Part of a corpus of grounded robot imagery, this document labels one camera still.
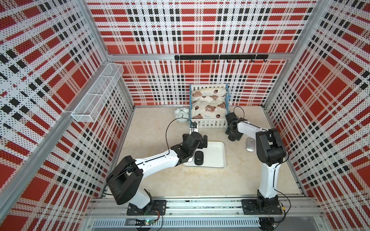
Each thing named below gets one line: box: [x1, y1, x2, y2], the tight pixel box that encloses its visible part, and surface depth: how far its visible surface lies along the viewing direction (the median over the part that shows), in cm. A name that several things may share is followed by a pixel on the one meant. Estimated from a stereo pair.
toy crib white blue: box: [189, 83, 231, 129], surface depth 106 cm
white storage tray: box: [182, 141, 227, 169], surface depth 92 cm
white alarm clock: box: [174, 106, 190, 123], surface depth 106 cm
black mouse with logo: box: [194, 150, 204, 166], surface depth 91 cm
